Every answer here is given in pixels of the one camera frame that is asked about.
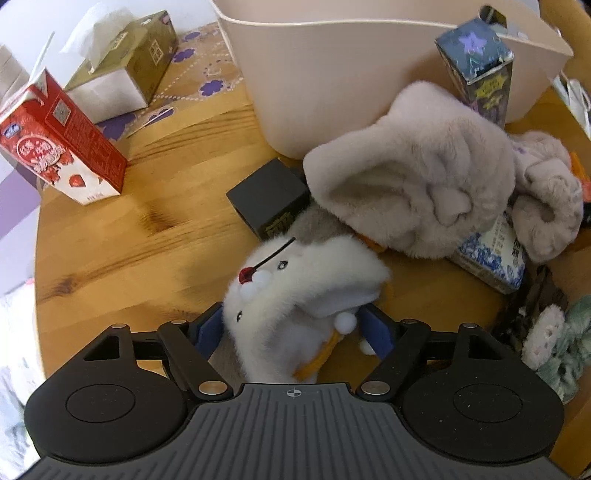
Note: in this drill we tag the small black box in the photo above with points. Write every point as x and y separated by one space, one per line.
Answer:
268 194

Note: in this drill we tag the large grey plush toy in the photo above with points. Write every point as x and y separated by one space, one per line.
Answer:
415 175

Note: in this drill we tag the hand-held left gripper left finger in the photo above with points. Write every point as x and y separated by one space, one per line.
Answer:
208 331

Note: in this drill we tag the dark star-print tall box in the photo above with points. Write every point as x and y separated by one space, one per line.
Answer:
475 50

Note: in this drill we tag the purple flowered mat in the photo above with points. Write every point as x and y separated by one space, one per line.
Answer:
207 69

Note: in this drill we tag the beige storage basket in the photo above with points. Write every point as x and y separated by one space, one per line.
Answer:
332 78

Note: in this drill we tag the orange plastic toy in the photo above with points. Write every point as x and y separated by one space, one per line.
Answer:
582 177

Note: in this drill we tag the white translucent stand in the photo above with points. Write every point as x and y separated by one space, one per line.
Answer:
577 99

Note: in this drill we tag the red milk carton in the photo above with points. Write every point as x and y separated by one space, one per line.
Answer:
60 143

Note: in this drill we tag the light patterned cloth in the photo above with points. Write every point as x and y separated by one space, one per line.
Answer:
14 369

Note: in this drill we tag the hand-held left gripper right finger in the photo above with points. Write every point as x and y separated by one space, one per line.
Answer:
373 330

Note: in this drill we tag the wooden desktop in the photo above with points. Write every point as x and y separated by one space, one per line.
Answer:
138 230

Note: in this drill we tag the olive tissue box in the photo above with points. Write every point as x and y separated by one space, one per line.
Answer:
138 60

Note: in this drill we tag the white plush toy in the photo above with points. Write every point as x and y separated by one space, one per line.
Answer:
300 286

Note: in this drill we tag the blue white patterned carton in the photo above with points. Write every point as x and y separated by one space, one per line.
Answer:
489 258

